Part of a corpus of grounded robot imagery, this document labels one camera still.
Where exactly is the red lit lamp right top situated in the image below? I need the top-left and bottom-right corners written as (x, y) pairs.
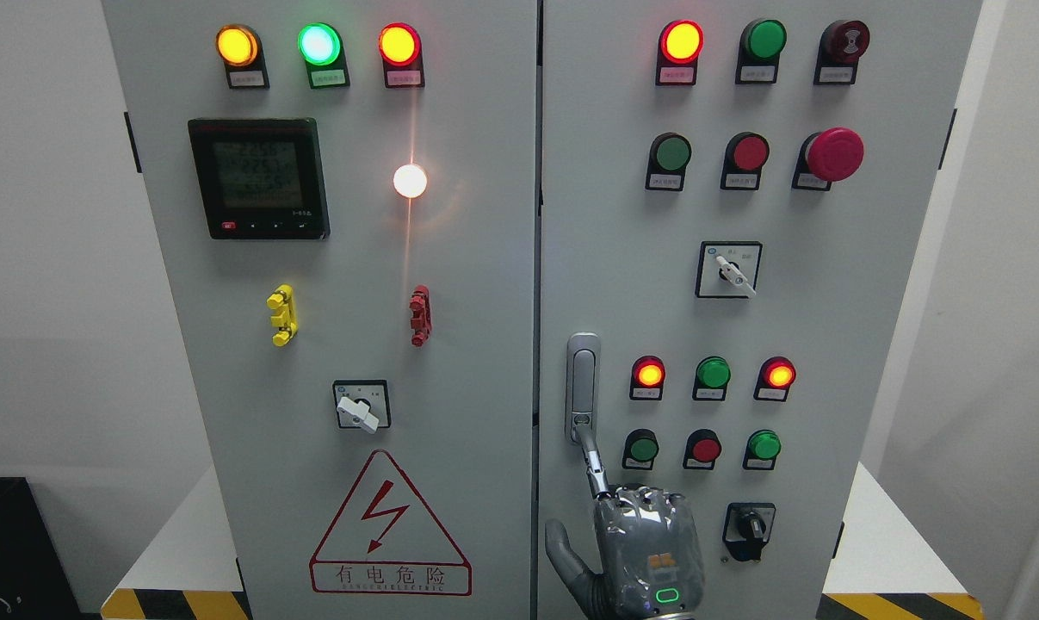
top-left (654, 20), bottom-right (705, 86)

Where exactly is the dark red buzzer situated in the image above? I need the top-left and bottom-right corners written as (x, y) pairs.
top-left (812, 20), bottom-right (870, 85)

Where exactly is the green push button lower right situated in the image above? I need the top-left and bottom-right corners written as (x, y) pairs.
top-left (742, 429), bottom-right (782, 471)

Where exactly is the white glowing lamp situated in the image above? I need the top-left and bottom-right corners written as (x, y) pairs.
top-left (393, 164), bottom-right (428, 200)

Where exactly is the green lit indicator lamp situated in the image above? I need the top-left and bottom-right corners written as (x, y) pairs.
top-left (296, 22), bottom-right (350, 88)

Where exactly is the green push button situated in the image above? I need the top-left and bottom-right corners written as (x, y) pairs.
top-left (742, 429), bottom-right (782, 471)
top-left (645, 131), bottom-right (692, 192)
top-left (622, 428), bottom-right (659, 471)

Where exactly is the green lamp middle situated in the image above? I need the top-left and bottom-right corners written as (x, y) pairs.
top-left (692, 356), bottom-right (732, 401)

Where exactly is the grey left cabinet door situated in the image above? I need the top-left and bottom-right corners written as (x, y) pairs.
top-left (102, 1), bottom-right (539, 619)

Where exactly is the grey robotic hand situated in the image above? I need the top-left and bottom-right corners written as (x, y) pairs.
top-left (544, 424), bottom-right (704, 619)

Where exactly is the red push button upper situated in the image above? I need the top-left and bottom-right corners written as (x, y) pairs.
top-left (720, 131), bottom-right (770, 191)

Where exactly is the red push button lower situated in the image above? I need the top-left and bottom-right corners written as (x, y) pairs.
top-left (682, 429), bottom-right (722, 470)

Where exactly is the black digital power meter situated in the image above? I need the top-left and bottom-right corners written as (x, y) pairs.
top-left (188, 117), bottom-right (330, 239)

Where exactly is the white platform with hazard stripes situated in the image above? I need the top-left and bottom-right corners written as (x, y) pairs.
top-left (98, 467), bottom-right (984, 619)

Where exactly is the green push button lower left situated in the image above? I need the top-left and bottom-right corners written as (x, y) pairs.
top-left (622, 428), bottom-right (659, 471)

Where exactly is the black knob selector switch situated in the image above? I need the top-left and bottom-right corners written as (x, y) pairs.
top-left (723, 502), bottom-right (777, 562)

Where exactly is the left door rotary selector switch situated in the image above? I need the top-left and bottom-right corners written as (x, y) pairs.
top-left (331, 378), bottom-right (392, 433)

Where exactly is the red lit lamp middle right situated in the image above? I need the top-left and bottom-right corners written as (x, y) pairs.
top-left (754, 356), bottom-right (797, 403)

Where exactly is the red lit lamp middle left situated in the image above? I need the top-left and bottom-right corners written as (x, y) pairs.
top-left (629, 356), bottom-right (665, 400)

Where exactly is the green lamp right top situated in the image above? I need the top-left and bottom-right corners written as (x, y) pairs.
top-left (735, 19), bottom-right (788, 85)

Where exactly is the black box bottom left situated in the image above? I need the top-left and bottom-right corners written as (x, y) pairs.
top-left (0, 476), bottom-right (82, 619)

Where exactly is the grey cabinet door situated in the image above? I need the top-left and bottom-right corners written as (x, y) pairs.
top-left (102, 1), bottom-right (539, 619)
top-left (539, 1), bottom-right (982, 619)

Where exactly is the right door upper selector switch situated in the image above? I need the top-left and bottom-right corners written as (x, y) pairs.
top-left (696, 242), bottom-right (763, 299)

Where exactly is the yellow indicator lamp top left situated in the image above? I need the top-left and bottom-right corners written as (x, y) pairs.
top-left (215, 23), bottom-right (269, 88)

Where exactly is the red emergency stop mushroom button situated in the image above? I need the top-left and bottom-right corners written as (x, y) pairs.
top-left (791, 127), bottom-right (864, 192)

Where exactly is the silver swing door handle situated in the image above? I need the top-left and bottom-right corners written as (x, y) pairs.
top-left (564, 332), bottom-right (601, 446)

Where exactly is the red push button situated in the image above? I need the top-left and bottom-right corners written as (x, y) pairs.
top-left (682, 429), bottom-right (722, 470)
top-left (720, 131), bottom-right (770, 191)

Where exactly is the red electric hazard warning sticker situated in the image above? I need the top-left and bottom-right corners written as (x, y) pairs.
top-left (309, 449), bottom-right (473, 597)

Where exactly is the green push button upper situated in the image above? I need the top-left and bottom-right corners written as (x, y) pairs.
top-left (645, 131), bottom-right (692, 192)

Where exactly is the red-rimmed lit lamp left door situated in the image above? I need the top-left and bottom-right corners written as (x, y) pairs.
top-left (378, 22), bottom-right (424, 88)

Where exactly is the grey right cabinet door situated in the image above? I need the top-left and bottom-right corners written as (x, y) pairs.
top-left (539, 1), bottom-right (982, 619)

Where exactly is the red lit lamp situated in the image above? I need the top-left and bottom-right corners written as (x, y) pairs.
top-left (654, 20), bottom-right (705, 86)
top-left (754, 356), bottom-right (797, 403)
top-left (629, 356), bottom-right (665, 400)

